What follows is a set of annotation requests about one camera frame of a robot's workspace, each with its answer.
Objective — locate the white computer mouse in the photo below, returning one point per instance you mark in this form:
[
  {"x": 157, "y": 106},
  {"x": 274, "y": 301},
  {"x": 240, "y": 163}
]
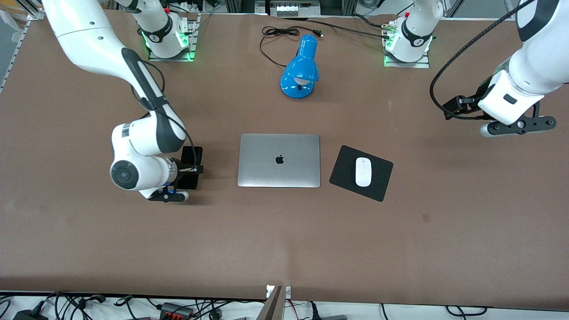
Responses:
[{"x": 363, "y": 172}]

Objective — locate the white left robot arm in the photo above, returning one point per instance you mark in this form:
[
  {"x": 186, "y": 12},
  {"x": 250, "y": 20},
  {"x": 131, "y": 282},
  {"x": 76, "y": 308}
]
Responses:
[{"x": 542, "y": 66}]

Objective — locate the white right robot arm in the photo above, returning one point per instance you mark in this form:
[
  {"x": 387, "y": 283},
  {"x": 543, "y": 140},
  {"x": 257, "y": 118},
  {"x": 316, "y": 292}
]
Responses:
[{"x": 133, "y": 138}]

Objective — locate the black mouse pad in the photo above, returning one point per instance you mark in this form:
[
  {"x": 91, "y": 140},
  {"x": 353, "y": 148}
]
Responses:
[{"x": 342, "y": 175}]

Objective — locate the silver laptop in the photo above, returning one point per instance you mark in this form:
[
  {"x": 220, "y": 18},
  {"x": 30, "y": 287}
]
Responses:
[{"x": 266, "y": 173}]

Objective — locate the black box red connectors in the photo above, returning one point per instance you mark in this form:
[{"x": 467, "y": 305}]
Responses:
[{"x": 171, "y": 307}]

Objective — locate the blue desk lamp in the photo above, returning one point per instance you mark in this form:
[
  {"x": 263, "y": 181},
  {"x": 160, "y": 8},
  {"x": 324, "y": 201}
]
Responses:
[{"x": 300, "y": 71}]

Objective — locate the black power adapter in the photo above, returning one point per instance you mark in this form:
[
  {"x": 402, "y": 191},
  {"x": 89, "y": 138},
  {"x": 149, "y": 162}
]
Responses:
[{"x": 29, "y": 315}]

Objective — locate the white power strip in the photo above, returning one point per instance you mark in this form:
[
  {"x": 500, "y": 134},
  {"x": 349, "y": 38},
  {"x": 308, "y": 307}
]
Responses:
[{"x": 289, "y": 10}]

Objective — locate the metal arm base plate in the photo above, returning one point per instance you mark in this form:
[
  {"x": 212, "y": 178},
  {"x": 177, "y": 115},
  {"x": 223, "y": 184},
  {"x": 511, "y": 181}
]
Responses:
[
  {"x": 406, "y": 65},
  {"x": 193, "y": 31}
]

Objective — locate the grey camera mount pole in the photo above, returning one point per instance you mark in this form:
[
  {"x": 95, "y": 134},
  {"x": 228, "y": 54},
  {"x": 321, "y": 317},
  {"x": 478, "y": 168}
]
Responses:
[{"x": 273, "y": 306}]

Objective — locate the aluminium frame rail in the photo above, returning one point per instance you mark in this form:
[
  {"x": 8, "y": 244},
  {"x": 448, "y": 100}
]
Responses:
[{"x": 15, "y": 46}]

